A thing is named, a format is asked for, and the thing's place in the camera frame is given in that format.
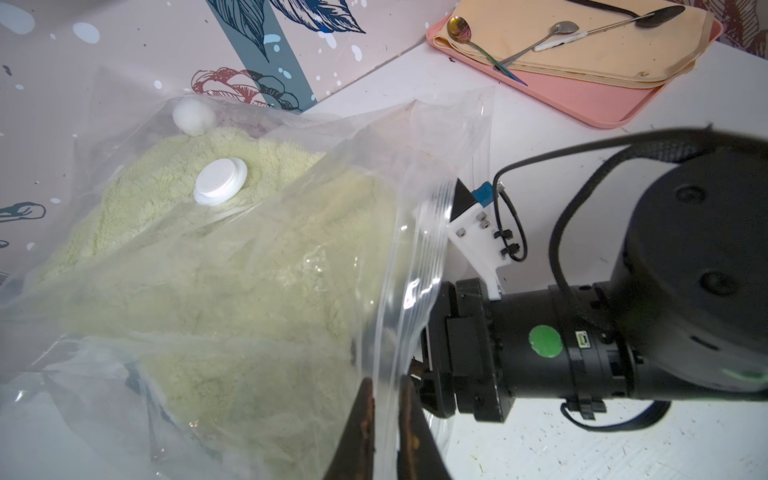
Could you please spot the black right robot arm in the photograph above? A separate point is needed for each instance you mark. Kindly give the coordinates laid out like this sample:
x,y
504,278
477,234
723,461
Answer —
x,y
682,317

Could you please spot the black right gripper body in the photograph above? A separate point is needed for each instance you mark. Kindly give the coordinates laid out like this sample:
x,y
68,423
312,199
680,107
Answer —
x,y
480,355

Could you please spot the rainbow metallic spoon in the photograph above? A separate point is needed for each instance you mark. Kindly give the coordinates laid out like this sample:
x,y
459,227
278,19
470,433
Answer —
x,y
460,32

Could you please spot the beige folded cloth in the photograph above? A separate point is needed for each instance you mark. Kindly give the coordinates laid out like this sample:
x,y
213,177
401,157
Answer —
x,y
627,57

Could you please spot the clear plastic vacuum bag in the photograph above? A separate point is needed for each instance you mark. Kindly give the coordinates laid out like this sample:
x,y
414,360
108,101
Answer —
x,y
69,411

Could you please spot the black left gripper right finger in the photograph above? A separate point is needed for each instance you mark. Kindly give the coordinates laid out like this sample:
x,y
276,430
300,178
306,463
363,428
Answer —
x,y
418,455

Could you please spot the silver spoon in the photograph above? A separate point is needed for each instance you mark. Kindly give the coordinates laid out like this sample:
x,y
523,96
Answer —
x,y
559,28

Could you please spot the black spoon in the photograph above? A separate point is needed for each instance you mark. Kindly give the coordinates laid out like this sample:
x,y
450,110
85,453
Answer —
x,y
647,21

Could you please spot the light green fluffy blanket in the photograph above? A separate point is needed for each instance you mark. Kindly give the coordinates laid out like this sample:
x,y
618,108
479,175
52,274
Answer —
x,y
255,322

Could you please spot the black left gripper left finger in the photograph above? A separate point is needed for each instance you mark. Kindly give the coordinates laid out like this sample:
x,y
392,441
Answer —
x,y
354,456

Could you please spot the white pompom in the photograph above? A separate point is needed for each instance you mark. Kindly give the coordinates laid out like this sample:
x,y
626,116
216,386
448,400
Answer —
x,y
194,117

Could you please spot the white vacuum bag valve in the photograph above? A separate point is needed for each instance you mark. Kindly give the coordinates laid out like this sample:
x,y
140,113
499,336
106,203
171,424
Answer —
x,y
220,181

